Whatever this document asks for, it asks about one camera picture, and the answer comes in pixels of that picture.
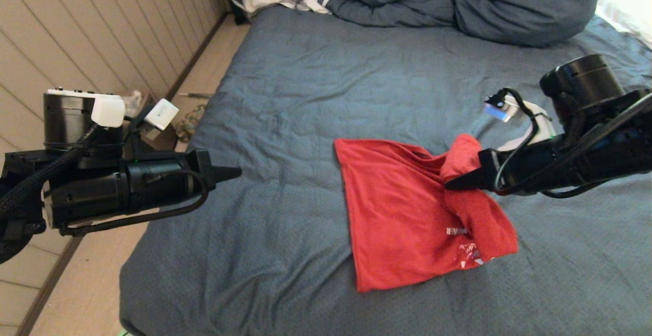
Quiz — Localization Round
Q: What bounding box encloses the red t-shirt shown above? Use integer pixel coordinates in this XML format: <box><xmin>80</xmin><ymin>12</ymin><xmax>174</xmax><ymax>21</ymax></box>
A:
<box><xmin>334</xmin><ymin>133</ymin><xmax>519</xmax><ymax>294</ymax></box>

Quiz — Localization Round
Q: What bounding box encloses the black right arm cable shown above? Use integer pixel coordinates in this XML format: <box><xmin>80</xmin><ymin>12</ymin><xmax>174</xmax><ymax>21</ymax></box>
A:
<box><xmin>491</xmin><ymin>88</ymin><xmax>652</xmax><ymax>199</ymax></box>

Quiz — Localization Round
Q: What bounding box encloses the blue crumpled duvet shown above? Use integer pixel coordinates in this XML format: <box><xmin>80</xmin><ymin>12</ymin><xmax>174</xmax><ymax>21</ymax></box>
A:
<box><xmin>229</xmin><ymin>0</ymin><xmax>606</xmax><ymax>48</ymax></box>

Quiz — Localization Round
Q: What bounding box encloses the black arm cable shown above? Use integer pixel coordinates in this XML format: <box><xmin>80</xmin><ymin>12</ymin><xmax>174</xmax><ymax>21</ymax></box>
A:
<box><xmin>491</xmin><ymin>88</ymin><xmax>652</xmax><ymax>199</ymax></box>
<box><xmin>0</xmin><ymin>122</ymin><xmax>210</xmax><ymax>238</ymax></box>

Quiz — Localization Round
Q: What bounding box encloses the clear plastic bin bag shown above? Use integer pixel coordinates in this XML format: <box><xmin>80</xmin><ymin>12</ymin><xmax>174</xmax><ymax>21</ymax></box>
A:
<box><xmin>123</xmin><ymin>90</ymin><xmax>144</xmax><ymax>119</ymax></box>

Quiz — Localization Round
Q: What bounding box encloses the black left camera bracket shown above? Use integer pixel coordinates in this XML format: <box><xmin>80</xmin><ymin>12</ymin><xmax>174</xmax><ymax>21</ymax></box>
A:
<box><xmin>122</xmin><ymin>116</ymin><xmax>156</xmax><ymax>161</ymax></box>

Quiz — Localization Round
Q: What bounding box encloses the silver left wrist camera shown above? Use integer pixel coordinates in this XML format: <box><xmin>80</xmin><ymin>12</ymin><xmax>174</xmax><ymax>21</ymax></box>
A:
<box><xmin>144</xmin><ymin>98</ymin><xmax>180</xmax><ymax>131</ymax></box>

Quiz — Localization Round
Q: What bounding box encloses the white pillow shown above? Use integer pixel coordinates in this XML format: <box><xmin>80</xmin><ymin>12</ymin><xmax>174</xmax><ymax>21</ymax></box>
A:
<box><xmin>595</xmin><ymin>0</ymin><xmax>652</xmax><ymax>50</ymax></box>

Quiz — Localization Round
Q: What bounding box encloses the brown waste bin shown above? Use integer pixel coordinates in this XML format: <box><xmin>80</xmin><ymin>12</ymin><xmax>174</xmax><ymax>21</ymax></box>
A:
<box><xmin>122</xmin><ymin>90</ymin><xmax>177</xmax><ymax>152</ymax></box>

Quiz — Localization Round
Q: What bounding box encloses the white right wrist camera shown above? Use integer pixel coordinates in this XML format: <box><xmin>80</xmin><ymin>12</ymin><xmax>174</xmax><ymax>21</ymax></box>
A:
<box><xmin>484</xmin><ymin>92</ymin><xmax>557</xmax><ymax>152</ymax></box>

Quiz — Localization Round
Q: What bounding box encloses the blue-grey bed sheet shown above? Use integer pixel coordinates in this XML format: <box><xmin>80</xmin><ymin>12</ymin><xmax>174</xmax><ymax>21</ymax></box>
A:
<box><xmin>118</xmin><ymin>5</ymin><xmax>652</xmax><ymax>336</ymax></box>

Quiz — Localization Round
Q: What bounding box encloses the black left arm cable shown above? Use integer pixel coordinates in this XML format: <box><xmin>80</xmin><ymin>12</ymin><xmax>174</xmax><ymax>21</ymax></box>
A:
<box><xmin>0</xmin><ymin>122</ymin><xmax>210</xmax><ymax>238</ymax></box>

